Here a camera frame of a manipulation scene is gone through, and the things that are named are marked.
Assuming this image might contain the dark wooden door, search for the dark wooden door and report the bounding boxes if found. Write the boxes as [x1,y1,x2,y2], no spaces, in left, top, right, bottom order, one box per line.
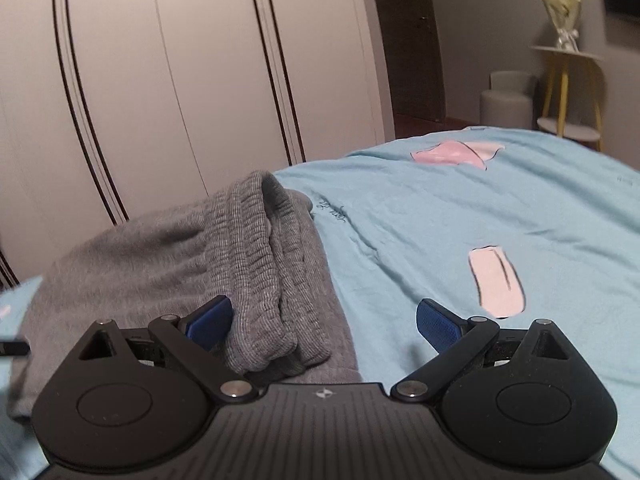
[367,0,447,124]

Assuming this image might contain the white wardrobe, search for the white wardrobe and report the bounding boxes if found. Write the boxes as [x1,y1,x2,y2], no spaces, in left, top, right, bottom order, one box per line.
[0,0,397,288]

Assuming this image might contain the blue mushroom print blanket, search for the blue mushroom print blanket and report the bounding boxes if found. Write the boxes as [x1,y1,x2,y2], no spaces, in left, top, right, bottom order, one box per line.
[0,126,640,480]

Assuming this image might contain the yellow wrapped bouquet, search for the yellow wrapped bouquet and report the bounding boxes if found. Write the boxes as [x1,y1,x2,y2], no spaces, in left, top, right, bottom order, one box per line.
[530,0,584,54]

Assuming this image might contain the yellow legged side table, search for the yellow legged side table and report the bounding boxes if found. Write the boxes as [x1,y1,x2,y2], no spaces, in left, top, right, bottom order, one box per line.
[529,45,607,154]

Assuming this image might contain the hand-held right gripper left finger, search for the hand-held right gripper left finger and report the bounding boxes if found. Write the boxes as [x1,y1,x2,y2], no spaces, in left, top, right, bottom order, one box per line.
[77,295,257,404]

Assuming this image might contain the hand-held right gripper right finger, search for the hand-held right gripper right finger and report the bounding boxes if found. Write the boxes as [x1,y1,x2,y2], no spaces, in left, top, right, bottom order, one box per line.
[390,298,571,404]

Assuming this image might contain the white round stool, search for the white round stool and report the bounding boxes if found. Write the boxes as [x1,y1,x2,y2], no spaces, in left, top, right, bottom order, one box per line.
[480,71,539,131]

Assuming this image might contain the grey pants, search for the grey pants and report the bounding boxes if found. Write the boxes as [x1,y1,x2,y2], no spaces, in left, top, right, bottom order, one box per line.
[7,170,364,422]

